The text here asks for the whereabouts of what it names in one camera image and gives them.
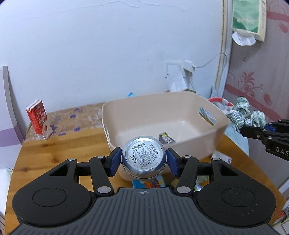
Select green plaid scrunchie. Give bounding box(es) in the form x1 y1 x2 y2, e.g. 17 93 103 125
226 97 267 133

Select small dark blue box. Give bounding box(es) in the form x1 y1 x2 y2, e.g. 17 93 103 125
159 132 176 145

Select round silver tin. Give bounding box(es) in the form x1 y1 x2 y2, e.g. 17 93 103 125
122 136 167 180

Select black gold small box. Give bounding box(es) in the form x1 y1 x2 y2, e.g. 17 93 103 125
169 177 179 189

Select blue cartoon tissue pack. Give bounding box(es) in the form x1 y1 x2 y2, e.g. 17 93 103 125
132 176 166 189

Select light blue blanket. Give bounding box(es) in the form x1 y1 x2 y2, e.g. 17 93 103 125
224 122 249 156

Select beige plastic storage bin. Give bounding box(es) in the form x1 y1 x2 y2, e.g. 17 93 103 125
101 91 230 181

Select red white headphones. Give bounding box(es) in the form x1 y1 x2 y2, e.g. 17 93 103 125
208 97 234 113

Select red white carton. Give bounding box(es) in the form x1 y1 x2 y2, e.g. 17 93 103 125
26 99 53 140

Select white charger plug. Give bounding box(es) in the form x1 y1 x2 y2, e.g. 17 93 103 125
181 60 195 78

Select grey leaning board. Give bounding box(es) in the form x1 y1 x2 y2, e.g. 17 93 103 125
1 65 23 147

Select green tissue box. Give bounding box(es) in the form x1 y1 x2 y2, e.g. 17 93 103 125
232 0 266 46

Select white charger cable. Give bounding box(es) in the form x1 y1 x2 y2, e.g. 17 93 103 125
194 51 227 68

